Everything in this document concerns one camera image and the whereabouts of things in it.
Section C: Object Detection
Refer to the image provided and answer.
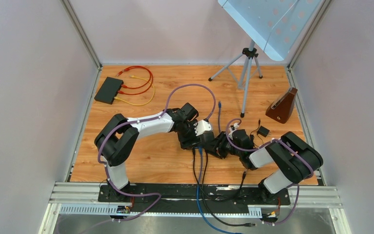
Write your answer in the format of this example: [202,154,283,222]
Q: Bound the grey tripod stand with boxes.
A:
[208,39,263,118]

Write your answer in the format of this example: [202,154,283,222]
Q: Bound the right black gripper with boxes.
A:
[203,131,243,158]

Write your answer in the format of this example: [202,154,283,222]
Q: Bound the black network switch red cables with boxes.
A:
[94,77,124,105]

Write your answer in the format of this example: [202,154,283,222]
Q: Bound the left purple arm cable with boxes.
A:
[97,83,217,234]

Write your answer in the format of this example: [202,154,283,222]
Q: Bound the blue ethernet cable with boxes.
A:
[217,100,223,134]
[196,147,244,234]

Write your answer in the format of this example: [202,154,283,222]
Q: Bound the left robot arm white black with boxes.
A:
[94,103,213,201]

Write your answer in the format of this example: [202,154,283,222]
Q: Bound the light blue perforated panel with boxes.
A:
[218,0,322,61]

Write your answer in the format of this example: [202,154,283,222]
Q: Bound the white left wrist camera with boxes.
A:
[194,119,213,136]

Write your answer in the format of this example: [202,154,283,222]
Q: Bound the black ethernet cable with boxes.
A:
[191,149,248,203]
[200,150,256,228]

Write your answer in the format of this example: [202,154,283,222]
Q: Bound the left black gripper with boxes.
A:
[178,119,203,151]

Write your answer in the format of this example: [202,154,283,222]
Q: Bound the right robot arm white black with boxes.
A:
[204,129,323,204]

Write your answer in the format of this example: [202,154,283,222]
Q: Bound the black power adapter with cord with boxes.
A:
[250,119,270,147]

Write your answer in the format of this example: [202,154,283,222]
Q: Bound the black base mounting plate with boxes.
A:
[97,183,291,215]

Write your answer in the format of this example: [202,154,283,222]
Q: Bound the aluminium frame rail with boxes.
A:
[48,182,352,234]

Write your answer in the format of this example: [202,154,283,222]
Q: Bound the black network switch blue cables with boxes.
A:
[182,130,215,151]

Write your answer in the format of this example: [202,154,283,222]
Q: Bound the brown wooden metronome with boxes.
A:
[265,87,298,124]

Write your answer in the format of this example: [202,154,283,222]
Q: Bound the yellow ethernet cable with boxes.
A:
[114,74,156,107]

